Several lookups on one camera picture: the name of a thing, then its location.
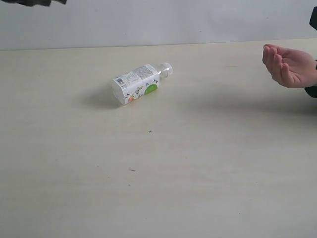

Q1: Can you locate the person's bare open hand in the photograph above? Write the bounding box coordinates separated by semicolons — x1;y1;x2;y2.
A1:
262;44;317;89

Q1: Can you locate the white square capless bottle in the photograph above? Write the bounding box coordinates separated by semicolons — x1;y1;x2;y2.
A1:
110;62;173;105

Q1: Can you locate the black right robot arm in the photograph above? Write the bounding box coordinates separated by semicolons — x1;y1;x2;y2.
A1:
309;6;317;30

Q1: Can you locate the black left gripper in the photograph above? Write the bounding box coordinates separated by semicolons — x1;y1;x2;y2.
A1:
1;0;67;7

